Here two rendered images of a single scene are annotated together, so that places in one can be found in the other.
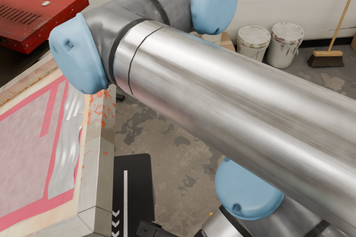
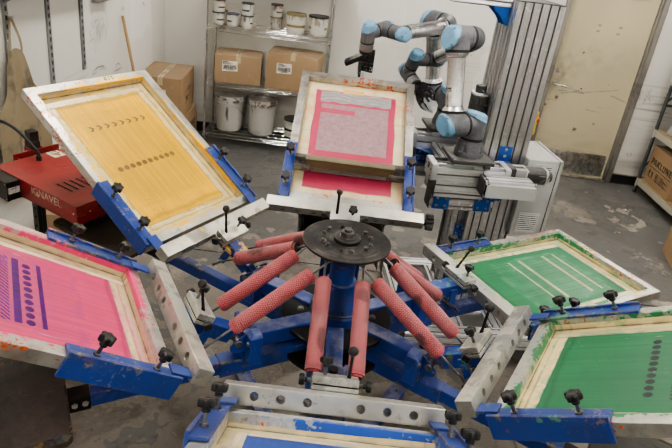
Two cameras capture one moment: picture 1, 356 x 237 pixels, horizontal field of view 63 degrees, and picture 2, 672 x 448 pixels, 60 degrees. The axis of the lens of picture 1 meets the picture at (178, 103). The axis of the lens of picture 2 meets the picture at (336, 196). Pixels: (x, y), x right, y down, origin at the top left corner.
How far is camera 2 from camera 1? 317 cm
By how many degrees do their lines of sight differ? 68
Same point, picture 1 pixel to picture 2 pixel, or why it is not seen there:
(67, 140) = (368, 100)
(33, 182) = (378, 116)
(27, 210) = (390, 117)
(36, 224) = (398, 113)
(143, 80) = (417, 30)
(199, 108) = (425, 28)
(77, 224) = (410, 88)
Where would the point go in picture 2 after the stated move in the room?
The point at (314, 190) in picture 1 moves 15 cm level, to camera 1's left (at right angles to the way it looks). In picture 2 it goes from (437, 28) to (436, 32)
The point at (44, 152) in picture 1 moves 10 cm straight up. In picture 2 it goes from (365, 112) to (368, 93)
